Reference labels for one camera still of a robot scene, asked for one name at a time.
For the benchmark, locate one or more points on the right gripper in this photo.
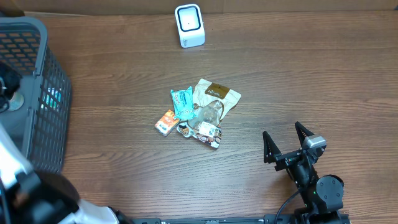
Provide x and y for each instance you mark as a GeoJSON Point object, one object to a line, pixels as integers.
{"type": "Point", "coordinates": [272, 153]}

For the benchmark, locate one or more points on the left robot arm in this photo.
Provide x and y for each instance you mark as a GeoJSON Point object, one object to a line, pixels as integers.
{"type": "Point", "coordinates": [35, 197]}

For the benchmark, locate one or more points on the orange small packet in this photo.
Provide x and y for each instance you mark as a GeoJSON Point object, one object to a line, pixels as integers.
{"type": "Point", "coordinates": [166, 123]}

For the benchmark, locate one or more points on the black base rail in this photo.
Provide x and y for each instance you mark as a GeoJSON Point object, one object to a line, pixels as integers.
{"type": "Point", "coordinates": [211, 221]}

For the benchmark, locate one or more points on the grey plastic shopping basket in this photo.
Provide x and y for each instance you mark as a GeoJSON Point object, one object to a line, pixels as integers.
{"type": "Point", "coordinates": [37, 118]}

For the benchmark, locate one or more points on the green-lidded jar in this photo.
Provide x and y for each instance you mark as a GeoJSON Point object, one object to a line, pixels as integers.
{"type": "Point", "coordinates": [16, 102]}

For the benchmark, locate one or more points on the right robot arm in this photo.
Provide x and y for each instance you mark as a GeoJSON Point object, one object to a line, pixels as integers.
{"type": "Point", "coordinates": [317, 199]}

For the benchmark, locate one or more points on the beige brown snack pouch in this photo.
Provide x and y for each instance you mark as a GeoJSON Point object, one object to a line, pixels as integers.
{"type": "Point", "coordinates": [211, 103]}

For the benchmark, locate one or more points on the teal long snack packet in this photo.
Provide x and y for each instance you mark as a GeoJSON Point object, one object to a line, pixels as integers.
{"type": "Point", "coordinates": [183, 104]}

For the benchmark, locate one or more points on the white barcode scanner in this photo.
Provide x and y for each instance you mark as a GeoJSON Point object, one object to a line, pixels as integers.
{"type": "Point", "coordinates": [190, 25]}

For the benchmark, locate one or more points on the teal small tissue packet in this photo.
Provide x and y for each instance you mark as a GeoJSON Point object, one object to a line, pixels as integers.
{"type": "Point", "coordinates": [52, 99]}

